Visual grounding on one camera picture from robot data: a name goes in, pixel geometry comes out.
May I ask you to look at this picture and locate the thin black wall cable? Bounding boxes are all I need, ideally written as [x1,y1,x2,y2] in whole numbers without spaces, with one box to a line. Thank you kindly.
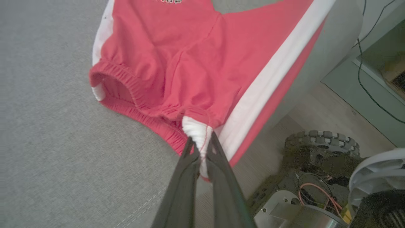
[351,0,405,124]

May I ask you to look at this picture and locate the pale green cabinet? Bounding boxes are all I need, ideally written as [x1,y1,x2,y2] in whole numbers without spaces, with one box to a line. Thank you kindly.
[321,19,405,148]

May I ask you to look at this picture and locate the grey sofa seat cushion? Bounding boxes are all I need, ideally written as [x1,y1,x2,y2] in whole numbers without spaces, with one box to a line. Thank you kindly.
[0,0,363,228]

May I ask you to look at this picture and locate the white ribbed robot waist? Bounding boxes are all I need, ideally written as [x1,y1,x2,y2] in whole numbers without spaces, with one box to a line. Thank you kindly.
[348,148,405,228]

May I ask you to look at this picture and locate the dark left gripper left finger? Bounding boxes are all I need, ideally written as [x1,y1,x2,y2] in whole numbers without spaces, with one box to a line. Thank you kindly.
[152,137,201,228]

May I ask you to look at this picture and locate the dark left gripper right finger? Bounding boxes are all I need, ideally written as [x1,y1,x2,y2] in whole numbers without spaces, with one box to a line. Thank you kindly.
[206,132,257,228]

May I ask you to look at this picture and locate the red white-striped shorts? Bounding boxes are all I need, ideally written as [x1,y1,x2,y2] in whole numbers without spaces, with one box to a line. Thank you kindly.
[89,0,336,182]

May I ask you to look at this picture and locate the pink wires in robot base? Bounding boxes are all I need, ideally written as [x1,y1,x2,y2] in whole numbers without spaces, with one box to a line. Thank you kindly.
[299,182,344,212]

